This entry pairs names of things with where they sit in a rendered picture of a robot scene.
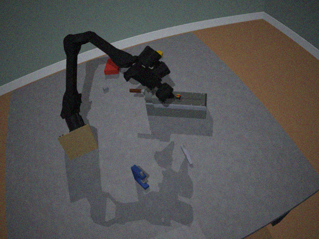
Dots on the red rectangular block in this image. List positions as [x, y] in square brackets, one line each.
[111, 68]

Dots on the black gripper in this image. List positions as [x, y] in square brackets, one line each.
[164, 90]

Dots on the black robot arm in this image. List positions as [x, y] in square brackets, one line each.
[72, 45]

